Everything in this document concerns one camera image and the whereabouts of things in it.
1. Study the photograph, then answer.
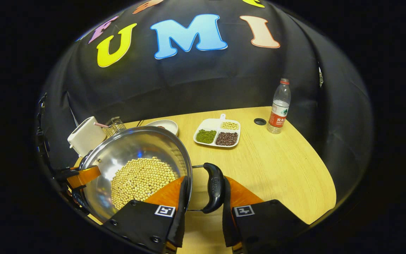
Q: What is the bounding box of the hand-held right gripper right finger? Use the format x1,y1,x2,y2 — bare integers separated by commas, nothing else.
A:
222,176,309,254

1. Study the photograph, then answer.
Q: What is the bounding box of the water bottle with red label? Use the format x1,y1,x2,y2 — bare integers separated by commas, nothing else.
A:
267,78,291,134

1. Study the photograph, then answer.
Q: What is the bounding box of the black backdrop cloth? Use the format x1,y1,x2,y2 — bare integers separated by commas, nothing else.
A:
37,0,374,205

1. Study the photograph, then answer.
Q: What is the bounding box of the pile of soybeans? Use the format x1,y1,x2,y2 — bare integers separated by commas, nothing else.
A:
111,157,179,211

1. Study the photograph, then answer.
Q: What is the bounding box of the pile of green beans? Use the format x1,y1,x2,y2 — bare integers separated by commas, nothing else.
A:
196,129,217,144

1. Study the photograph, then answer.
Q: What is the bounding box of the metal wire utensil holder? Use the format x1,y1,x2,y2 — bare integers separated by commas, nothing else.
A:
104,116,127,138

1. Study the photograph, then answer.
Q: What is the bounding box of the pile of dark red beans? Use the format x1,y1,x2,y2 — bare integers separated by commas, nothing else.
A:
215,132,238,146

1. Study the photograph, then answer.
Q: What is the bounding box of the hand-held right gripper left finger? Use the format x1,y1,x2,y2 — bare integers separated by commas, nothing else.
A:
104,175,189,254

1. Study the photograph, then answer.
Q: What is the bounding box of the round white plate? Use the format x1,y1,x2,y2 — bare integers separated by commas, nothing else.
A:
145,119,179,136

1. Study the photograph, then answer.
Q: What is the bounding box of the white toaster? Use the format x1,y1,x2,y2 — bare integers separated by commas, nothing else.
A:
67,116,107,157

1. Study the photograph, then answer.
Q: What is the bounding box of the white divided dish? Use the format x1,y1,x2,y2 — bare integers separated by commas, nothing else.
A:
193,114,241,148

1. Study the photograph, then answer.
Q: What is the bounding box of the steel pot with black handle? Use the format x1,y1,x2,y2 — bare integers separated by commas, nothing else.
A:
78,126,226,224

